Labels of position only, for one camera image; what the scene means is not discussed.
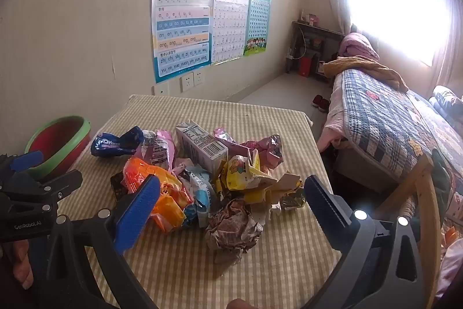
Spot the white milk carton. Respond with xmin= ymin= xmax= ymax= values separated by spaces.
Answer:
xmin=175 ymin=120 xmax=229 ymax=175

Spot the beige striped mattress table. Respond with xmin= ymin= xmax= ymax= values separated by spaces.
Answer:
xmin=58 ymin=94 xmax=342 ymax=309

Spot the window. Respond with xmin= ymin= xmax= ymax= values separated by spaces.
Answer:
xmin=346 ymin=0 xmax=451 ymax=68

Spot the teal chart poster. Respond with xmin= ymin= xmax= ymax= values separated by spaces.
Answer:
xmin=243 ymin=0 xmax=272 ymax=57

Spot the person's left hand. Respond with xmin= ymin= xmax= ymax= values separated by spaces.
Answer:
xmin=12 ymin=240 xmax=36 ymax=292

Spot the pink foil wrapper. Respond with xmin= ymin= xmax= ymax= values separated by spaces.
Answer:
xmin=239 ymin=134 xmax=285 ymax=173

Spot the red box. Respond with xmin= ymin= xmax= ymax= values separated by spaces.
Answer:
xmin=298 ymin=56 xmax=312 ymax=77

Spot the person's right hand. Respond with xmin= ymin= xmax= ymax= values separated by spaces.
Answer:
xmin=227 ymin=298 xmax=258 ymax=309

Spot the grey blue cloth bundle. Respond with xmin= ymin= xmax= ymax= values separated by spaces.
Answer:
xmin=430 ymin=85 xmax=463 ymax=122

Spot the pink bed sheet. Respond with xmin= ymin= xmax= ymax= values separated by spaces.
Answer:
xmin=317 ymin=77 xmax=350 ymax=152

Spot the red bin with green rim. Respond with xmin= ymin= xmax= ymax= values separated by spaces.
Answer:
xmin=25 ymin=115 xmax=91 ymax=180

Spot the green cloth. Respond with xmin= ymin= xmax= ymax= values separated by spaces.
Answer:
xmin=430 ymin=149 xmax=453 ymax=210

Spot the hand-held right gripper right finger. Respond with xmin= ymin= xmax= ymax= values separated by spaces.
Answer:
xmin=303 ymin=175 xmax=435 ymax=309

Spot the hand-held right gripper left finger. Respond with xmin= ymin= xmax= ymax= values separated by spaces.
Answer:
xmin=45 ymin=174 xmax=161 ymax=309

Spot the paper ball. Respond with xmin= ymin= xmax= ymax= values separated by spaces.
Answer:
xmin=204 ymin=198 xmax=264 ymax=265

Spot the dark brown wrapper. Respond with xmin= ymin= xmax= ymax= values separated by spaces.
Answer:
xmin=110 ymin=171 xmax=128 ymax=202

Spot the blue cookie wrapper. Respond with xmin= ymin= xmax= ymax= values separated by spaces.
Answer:
xmin=90 ymin=126 xmax=145 ymax=160

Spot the silver foil wrapper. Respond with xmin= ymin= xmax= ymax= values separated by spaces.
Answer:
xmin=281 ymin=186 xmax=308 ymax=211

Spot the light blue silver wrapper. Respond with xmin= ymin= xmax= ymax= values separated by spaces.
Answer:
xmin=181 ymin=166 xmax=218 ymax=227

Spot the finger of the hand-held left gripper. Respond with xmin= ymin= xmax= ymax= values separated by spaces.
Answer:
xmin=0 ymin=151 xmax=45 ymax=184
xmin=16 ymin=169 xmax=84 ymax=210

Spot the pale chart poster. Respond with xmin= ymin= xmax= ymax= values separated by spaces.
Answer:
xmin=210 ymin=0 xmax=251 ymax=66

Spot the wooden chair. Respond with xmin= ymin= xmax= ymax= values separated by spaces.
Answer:
xmin=374 ymin=149 xmax=444 ymax=299

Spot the pale pink pouch wrapper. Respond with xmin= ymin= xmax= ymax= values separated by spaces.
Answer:
xmin=139 ymin=130 xmax=177 ymax=173

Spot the orange snack wrapper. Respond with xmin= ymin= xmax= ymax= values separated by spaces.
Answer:
xmin=122 ymin=157 xmax=193 ymax=234

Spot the blue bordered letter poster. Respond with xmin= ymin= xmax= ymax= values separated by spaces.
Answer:
xmin=152 ymin=0 xmax=216 ymax=84

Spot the yellow bear print wrapper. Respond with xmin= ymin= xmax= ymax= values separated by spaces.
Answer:
xmin=216 ymin=150 xmax=280 ymax=192

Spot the yellow blanket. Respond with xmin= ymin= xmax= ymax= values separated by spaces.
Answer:
xmin=322 ymin=56 xmax=410 ymax=93

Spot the pink rolled duvet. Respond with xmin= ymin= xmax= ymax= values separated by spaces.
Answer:
xmin=338 ymin=33 xmax=380 ymax=61

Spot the small pink snack wrapper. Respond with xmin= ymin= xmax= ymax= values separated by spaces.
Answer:
xmin=213 ymin=128 xmax=239 ymax=147

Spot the dark storage shelf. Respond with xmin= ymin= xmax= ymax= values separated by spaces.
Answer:
xmin=286 ymin=21 xmax=346 ymax=82

